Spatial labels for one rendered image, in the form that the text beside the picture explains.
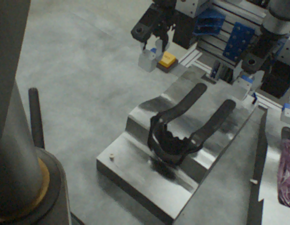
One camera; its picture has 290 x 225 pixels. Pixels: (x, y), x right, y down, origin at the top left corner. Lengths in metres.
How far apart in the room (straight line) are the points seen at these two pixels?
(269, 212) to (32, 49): 0.97
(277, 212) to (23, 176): 0.66
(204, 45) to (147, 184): 0.87
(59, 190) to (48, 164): 0.03
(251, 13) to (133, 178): 0.87
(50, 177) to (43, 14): 2.65
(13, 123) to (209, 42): 1.32
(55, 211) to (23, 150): 0.09
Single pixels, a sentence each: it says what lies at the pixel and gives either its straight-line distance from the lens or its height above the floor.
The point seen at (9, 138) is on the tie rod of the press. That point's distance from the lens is 0.23.
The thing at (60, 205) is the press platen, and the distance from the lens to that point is 0.32.
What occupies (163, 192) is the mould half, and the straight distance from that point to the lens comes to 0.81.
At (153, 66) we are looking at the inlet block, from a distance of 1.01.
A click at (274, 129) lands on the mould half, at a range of 1.06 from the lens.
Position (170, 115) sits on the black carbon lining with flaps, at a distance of 0.89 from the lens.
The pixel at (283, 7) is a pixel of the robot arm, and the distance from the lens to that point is 0.88.
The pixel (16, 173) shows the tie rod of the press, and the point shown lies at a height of 1.35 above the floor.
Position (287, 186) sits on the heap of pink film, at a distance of 0.91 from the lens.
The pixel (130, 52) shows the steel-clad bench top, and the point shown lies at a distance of 1.25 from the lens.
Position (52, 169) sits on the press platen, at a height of 1.29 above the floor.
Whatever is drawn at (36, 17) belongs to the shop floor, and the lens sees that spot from 2.89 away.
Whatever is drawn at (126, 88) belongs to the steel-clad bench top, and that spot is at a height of 0.80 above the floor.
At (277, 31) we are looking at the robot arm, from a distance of 0.91.
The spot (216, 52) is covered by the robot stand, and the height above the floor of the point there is 0.72.
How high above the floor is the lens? 1.58
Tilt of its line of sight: 49 degrees down
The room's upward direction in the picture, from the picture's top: 11 degrees clockwise
